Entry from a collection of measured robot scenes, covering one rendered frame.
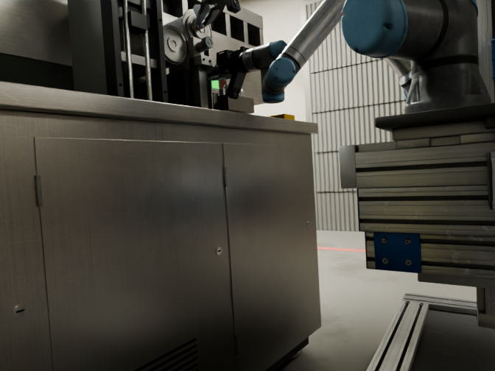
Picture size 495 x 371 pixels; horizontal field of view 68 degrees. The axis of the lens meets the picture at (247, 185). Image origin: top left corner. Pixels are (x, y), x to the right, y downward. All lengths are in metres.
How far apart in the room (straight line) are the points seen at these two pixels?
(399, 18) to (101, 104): 0.56
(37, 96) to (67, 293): 0.36
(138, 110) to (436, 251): 0.67
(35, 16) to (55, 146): 0.80
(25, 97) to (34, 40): 0.75
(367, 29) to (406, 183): 0.29
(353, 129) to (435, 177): 3.45
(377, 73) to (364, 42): 3.51
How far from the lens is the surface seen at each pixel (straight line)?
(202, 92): 1.33
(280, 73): 1.09
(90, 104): 0.78
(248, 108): 1.53
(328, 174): 4.27
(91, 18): 1.32
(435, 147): 0.77
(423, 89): 0.79
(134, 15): 1.11
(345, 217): 4.26
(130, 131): 0.85
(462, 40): 0.81
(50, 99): 0.75
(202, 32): 1.45
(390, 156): 0.78
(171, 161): 0.91
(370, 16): 0.71
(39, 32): 1.49
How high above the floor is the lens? 0.73
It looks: 2 degrees down
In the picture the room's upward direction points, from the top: 3 degrees counter-clockwise
